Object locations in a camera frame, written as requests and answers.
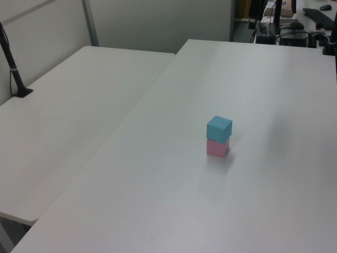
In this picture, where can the blue cube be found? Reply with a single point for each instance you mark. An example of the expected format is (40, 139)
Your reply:
(218, 128)

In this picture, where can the pink cube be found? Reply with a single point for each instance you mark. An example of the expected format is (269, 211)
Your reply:
(216, 149)

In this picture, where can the white side table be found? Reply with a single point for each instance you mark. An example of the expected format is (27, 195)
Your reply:
(65, 118)

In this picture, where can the small black box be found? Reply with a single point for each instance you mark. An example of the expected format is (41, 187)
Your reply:
(265, 39)

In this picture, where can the black electronics box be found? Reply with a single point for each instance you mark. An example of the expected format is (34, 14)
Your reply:
(293, 39)

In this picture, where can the black monitor stand pole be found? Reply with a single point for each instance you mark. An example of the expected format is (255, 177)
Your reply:
(277, 18)

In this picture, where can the brown cardboard box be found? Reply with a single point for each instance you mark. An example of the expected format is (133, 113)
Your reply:
(284, 11)

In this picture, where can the black clamp stand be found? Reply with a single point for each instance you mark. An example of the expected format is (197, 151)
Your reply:
(330, 44)

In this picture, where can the black computer keyboard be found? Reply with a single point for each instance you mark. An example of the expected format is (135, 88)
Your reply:
(319, 17)

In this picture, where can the black computer mouse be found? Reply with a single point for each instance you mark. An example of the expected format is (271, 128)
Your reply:
(326, 7)

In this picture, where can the grey cabinet edge post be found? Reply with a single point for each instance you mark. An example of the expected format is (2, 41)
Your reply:
(232, 21)

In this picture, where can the grey partition frame post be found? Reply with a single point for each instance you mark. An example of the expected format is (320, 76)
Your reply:
(90, 23)

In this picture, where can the black camera stand pole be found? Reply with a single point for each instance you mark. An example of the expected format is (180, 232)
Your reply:
(14, 74)

